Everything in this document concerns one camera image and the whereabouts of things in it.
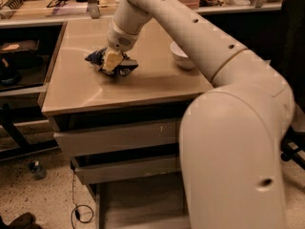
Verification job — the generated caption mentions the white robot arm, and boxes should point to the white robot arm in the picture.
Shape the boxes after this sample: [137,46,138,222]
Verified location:
[108,0,295,229]

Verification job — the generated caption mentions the black table leg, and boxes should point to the black table leg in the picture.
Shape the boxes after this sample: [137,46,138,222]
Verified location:
[0,104,57,161]

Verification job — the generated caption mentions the brown shoe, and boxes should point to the brown shoe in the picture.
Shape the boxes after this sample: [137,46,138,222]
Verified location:
[0,213,42,229]

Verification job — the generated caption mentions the blue chip bag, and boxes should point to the blue chip bag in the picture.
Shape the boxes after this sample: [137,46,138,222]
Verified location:
[85,48,138,76]

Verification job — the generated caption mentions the grey metal post left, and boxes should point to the grey metal post left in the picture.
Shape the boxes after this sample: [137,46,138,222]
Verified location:
[87,0,99,19]

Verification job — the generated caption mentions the black coil spring holder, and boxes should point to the black coil spring holder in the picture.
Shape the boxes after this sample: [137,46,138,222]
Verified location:
[0,0,23,19]

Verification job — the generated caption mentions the top drawer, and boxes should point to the top drawer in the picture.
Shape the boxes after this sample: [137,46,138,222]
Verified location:
[54,118,181,156]

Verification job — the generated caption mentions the black cable on floor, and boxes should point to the black cable on floor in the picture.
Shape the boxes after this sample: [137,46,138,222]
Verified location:
[70,167,95,229]

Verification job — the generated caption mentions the drawer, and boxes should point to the drawer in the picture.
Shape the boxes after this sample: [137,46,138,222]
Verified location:
[75,155,181,184]
[54,118,181,156]
[96,173,191,229]

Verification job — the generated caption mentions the white bowl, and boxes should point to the white bowl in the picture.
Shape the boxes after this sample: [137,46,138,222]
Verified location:
[170,42,194,70]

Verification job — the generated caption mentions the small blue floor object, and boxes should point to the small blue floor object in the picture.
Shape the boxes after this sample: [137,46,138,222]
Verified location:
[28,160,47,179]

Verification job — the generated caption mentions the bottom drawer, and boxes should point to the bottom drawer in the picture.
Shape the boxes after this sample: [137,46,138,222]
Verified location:
[96,173,191,229]

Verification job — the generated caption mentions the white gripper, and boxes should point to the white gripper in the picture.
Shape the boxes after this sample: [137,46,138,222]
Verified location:
[102,20,139,73]

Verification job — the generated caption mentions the black office chair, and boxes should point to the black office chair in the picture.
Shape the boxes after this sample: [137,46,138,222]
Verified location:
[278,0,305,167]

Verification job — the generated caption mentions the middle drawer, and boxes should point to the middle drawer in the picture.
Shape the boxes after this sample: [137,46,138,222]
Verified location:
[75,155,181,184]

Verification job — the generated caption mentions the grey drawer cabinet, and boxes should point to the grey drawer cabinet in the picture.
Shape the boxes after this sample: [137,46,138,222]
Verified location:
[37,16,214,229]

